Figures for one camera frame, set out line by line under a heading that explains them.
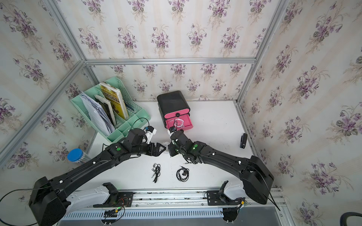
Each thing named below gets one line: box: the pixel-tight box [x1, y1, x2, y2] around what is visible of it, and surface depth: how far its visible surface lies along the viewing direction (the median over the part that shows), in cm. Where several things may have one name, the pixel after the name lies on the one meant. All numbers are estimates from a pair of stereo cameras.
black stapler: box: [239, 132, 248, 149], surface depth 95 cm
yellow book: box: [99, 82, 130, 121], surface depth 96 cm
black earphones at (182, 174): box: [175, 165, 190, 183], surface depth 83 cm
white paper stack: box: [79, 93, 116, 137], surface depth 86 cm
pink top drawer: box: [164, 108, 191, 119], surface depth 94 cm
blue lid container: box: [67, 147, 91, 165], surface depth 71 cm
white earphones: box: [169, 117, 185, 128], surface depth 100 cm
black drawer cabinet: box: [156, 90, 194, 131], surface depth 98 cm
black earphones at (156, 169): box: [151, 162, 161, 184], surface depth 84 cm
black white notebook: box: [94, 94, 117, 127], surface depth 95 cm
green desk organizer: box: [70, 77, 151, 144], surface depth 95 cm
